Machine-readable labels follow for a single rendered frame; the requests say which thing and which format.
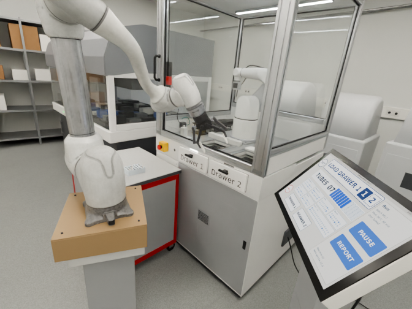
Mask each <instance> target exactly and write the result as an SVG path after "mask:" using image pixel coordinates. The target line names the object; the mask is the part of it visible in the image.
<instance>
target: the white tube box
mask: <svg viewBox="0 0 412 309"><path fill-rule="evenodd" d="M129 168H130V169H131V166H126V167H124V173H125V174H126V175H127V176H132V175H137V174H141V173H144V172H145V167H143V168H142V165H141V166H139V164H134V165H133V170H130V171H129Z"/></svg>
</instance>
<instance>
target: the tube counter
mask: <svg viewBox="0 0 412 309"><path fill-rule="evenodd" d="M324 191H325V192H326V193H327V195H328V196H329V197H330V198H331V199H332V200H333V201H334V202H335V204H336V205H337V206H338V207H339V209H340V210H341V211H342V212H343V213H344V214H345V215H346V217H347V218H348V219H349V220H350V221H353V220H354V219H356V218H357V217H359V216H361V215H362V214H364V213H365V212H364V211H363V209H361V208H360V207H359V206H358V205H357V204H356V203H355V202H354V201H353V200H352V199H351V198H350V197H349V196H348V195H347V194H346V193H345V192H344V191H343V190H342V189H341V188H340V187H339V186H338V185H337V184H335V183H334V182H333V183H332V184H331V185H329V186H328V187H326V188H325V189H324Z"/></svg>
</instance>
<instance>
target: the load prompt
mask: <svg viewBox="0 0 412 309"><path fill-rule="evenodd" d="M323 168H324V169H325V170H326V171H327V172H328V173H330V174H331V176H333V177H334V179H336V181H338V182H339V183H340V184H341V185H342V186H343V187H344V188H345V189H346V190H347V191H349V192H350V193H351V194H352V195H353V196H354V197H355V198H356V199H357V200H358V201H359V202H360V203H361V204H362V205H363V206H364V207H365V208H366V209H368V210H370V209H371V208H373V207H374V206H376V205H378V204H379V203H381V202H382V201H384V200H385V199H386V198H385V197H383V196H382V195H381V194H380V193H378V192H377V191H375V190H374V189H373V188H372V187H370V186H369V185H368V184H366V183H365V182H364V181H362V180H361V179H360V178H359V177H357V176H356V175H354V174H353V173H352V172H351V171H349V170H348V169H347V168H346V167H344V166H343V165H341V164H340V163H339V162H338V161H336V160H335V159H333V160H332V161H331V162H329V163H328V164H326V165H325V166H324V167H323Z"/></svg>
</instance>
